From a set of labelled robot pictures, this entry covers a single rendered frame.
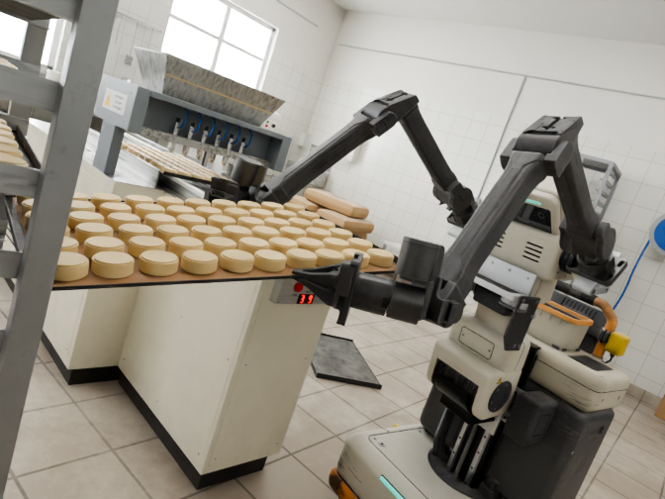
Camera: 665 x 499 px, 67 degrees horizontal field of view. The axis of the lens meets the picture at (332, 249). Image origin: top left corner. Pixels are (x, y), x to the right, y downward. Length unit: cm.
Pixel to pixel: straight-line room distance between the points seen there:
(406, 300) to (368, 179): 565
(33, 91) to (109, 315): 162
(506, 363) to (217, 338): 88
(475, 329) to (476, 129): 442
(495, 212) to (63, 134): 65
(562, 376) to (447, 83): 479
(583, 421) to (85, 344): 175
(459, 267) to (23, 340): 60
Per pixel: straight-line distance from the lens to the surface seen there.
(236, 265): 73
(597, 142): 546
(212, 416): 170
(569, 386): 173
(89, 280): 67
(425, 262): 74
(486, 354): 156
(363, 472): 184
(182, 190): 192
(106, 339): 219
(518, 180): 94
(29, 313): 61
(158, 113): 204
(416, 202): 597
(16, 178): 59
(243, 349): 157
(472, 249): 85
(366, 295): 74
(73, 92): 56
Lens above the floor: 118
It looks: 10 degrees down
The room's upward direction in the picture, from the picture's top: 19 degrees clockwise
